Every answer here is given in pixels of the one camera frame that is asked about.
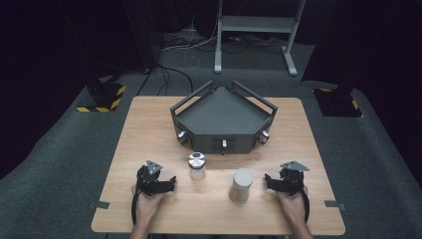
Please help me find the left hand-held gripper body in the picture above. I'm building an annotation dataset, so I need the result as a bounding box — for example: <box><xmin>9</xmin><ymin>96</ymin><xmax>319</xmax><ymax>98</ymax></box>
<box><xmin>135</xmin><ymin>159</ymin><xmax>167</xmax><ymax>197</ymax></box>

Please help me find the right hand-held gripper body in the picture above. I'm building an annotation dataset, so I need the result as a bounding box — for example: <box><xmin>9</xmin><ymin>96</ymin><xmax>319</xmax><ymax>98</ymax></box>
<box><xmin>278</xmin><ymin>160</ymin><xmax>311</xmax><ymax>197</ymax></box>

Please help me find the tall jar with white lid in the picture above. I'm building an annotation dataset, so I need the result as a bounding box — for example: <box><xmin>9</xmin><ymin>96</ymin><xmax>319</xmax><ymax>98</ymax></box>
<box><xmin>228</xmin><ymin>167</ymin><xmax>255</xmax><ymax>204</ymax></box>

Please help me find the glass shaker with metal lid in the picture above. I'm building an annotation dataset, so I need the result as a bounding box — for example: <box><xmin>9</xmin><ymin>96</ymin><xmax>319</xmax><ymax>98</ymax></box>
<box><xmin>187</xmin><ymin>151</ymin><xmax>207</xmax><ymax>182</ymax></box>

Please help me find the dark grey corner rack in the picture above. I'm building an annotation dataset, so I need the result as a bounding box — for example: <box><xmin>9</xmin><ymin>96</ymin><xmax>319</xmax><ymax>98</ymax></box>
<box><xmin>169</xmin><ymin>80</ymin><xmax>279</xmax><ymax>156</ymax></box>

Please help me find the person's right hand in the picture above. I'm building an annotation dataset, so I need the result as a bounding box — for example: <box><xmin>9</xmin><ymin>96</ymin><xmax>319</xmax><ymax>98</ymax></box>
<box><xmin>277</xmin><ymin>186</ymin><xmax>310</xmax><ymax>228</ymax></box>

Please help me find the person's left hand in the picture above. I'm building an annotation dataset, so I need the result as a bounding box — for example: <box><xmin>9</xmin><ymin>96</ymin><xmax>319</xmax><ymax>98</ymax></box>
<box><xmin>131</xmin><ymin>184</ymin><xmax>165</xmax><ymax>230</ymax></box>

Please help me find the grey tape strip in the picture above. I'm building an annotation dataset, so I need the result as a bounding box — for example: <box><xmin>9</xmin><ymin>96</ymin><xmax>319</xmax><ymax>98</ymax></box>
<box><xmin>89</xmin><ymin>200</ymin><xmax>110</xmax><ymax>210</ymax></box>
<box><xmin>323</xmin><ymin>199</ymin><xmax>347</xmax><ymax>211</ymax></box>

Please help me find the black yellow-striped stand base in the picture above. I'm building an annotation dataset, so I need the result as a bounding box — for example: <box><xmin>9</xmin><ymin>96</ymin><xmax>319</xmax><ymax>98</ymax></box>
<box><xmin>313</xmin><ymin>87</ymin><xmax>363</xmax><ymax>119</ymax></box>
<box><xmin>76</xmin><ymin>74</ymin><xmax>127</xmax><ymax>114</ymax></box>

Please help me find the grey metal stand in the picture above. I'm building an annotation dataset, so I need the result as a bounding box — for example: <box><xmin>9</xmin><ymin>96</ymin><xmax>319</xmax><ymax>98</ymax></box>
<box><xmin>213</xmin><ymin>0</ymin><xmax>308</xmax><ymax>78</ymax></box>

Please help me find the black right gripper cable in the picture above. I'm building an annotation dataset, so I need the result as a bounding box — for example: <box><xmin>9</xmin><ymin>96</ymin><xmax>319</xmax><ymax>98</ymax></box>
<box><xmin>300</xmin><ymin>188</ymin><xmax>312</xmax><ymax>224</ymax></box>

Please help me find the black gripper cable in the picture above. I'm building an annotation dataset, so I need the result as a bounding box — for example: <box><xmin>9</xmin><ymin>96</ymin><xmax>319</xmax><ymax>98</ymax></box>
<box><xmin>130</xmin><ymin>189</ymin><xmax>140</xmax><ymax>227</ymax></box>
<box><xmin>300</xmin><ymin>188</ymin><xmax>312</xmax><ymax>224</ymax></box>

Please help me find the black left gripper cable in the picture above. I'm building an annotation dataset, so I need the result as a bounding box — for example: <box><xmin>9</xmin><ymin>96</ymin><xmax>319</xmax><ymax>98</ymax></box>
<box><xmin>130</xmin><ymin>189</ymin><xmax>140</xmax><ymax>227</ymax></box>

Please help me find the black floor cable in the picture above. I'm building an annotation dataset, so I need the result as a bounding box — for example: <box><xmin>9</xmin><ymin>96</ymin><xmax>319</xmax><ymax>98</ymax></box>
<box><xmin>156</xmin><ymin>64</ymin><xmax>195</xmax><ymax>97</ymax></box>

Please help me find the white floor cable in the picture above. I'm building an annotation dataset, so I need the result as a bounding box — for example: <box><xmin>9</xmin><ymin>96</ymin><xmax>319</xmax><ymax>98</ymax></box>
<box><xmin>160</xmin><ymin>18</ymin><xmax>219</xmax><ymax>68</ymax></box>

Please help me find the bundle of dark floor cables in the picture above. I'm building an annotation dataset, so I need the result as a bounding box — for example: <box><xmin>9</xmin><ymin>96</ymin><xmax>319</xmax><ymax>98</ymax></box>
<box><xmin>161</xmin><ymin>32</ymin><xmax>287</xmax><ymax>55</ymax></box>

